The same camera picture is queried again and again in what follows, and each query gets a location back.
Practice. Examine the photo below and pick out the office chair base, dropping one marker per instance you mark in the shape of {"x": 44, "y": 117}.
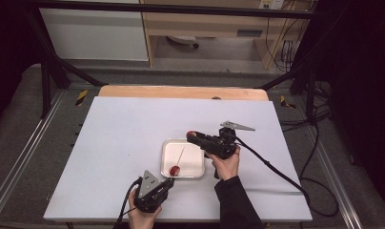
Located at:
{"x": 182, "y": 39}

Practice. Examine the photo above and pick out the person's left hand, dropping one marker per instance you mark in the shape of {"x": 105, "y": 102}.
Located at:
{"x": 141, "y": 219}

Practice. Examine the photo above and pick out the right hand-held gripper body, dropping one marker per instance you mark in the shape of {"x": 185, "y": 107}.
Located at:
{"x": 220, "y": 146}

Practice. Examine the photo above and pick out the white table board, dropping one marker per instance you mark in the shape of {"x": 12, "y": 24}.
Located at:
{"x": 117, "y": 133}

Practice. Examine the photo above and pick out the dark curtain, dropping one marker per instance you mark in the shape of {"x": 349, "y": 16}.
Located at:
{"x": 365, "y": 95}
{"x": 6, "y": 47}

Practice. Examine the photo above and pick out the black metal frame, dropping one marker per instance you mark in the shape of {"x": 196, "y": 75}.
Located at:
{"x": 181, "y": 9}

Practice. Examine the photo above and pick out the wooden table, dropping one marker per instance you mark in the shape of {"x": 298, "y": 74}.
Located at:
{"x": 181, "y": 92}

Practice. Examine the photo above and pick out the white power strip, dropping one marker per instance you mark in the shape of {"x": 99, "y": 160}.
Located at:
{"x": 271, "y": 4}

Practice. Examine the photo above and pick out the white cabinet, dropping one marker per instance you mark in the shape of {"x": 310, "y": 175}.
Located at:
{"x": 92, "y": 35}

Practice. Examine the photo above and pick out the light wooden desk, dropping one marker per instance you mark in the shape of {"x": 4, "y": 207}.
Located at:
{"x": 206, "y": 27}

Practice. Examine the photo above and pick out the person's right hand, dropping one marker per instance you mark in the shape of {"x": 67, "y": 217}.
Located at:
{"x": 227, "y": 167}

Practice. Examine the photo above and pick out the clear square plastic tray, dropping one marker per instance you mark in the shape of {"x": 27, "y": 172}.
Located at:
{"x": 190, "y": 162}

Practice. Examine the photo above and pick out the aluminium floor rail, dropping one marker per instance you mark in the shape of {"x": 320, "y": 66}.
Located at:
{"x": 25, "y": 149}
{"x": 332, "y": 175}

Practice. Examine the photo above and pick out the thin wooden skewer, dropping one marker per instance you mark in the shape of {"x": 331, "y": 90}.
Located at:
{"x": 180, "y": 157}

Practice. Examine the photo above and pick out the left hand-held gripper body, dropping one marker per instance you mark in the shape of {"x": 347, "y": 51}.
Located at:
{"x": 147, "y": 195}

